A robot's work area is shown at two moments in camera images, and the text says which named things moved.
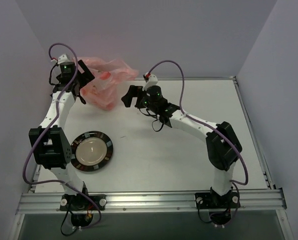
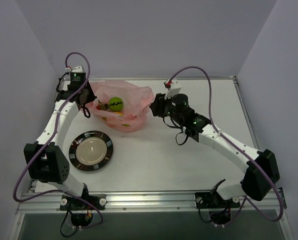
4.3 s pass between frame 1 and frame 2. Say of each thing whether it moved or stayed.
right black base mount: stayed
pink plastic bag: moved
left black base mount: stayed
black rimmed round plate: stayed
